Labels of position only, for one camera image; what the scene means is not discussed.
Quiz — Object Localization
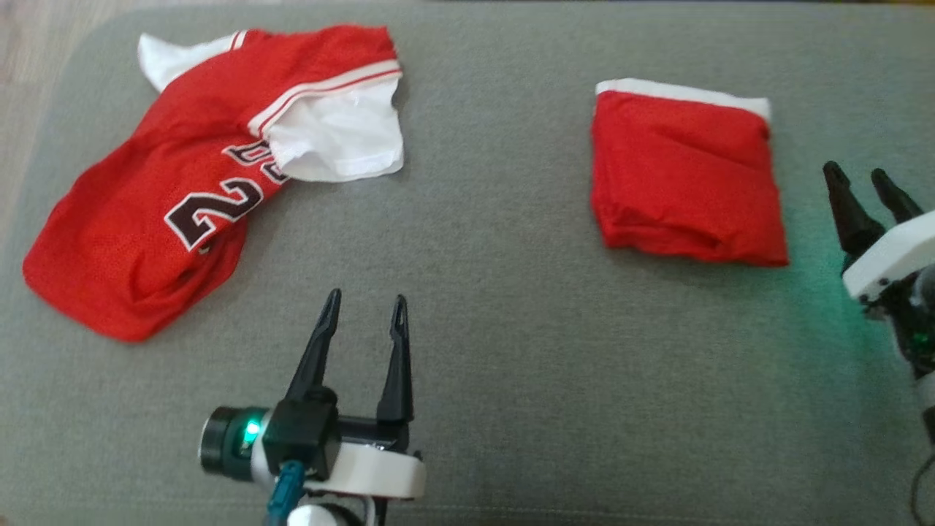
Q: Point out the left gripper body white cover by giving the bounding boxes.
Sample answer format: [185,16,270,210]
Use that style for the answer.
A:
[199,405,427,502]

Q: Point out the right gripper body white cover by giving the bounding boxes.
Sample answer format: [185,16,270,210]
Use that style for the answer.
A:
[841,210,935,375]

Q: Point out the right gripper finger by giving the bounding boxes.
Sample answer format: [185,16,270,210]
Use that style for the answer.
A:
[871,168,926,224]
[823,161,886,256]

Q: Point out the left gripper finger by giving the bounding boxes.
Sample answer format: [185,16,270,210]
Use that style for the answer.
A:
[375,294,415,424]
[283,289,343,403]

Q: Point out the red shorts with white band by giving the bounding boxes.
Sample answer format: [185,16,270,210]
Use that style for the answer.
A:
[590,78,790,267]

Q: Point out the red white basketball jersey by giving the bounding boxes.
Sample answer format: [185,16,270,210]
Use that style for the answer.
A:
[22,24,406,343]

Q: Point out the large grey sofa seat cushion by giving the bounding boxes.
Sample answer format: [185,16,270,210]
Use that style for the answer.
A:
[0,0,935,526]

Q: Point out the teal plug camera cable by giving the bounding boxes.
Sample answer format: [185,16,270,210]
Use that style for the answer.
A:
[265,460,308,526]

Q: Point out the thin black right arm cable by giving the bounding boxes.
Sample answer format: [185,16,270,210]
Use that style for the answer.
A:
[909,451,935,521]

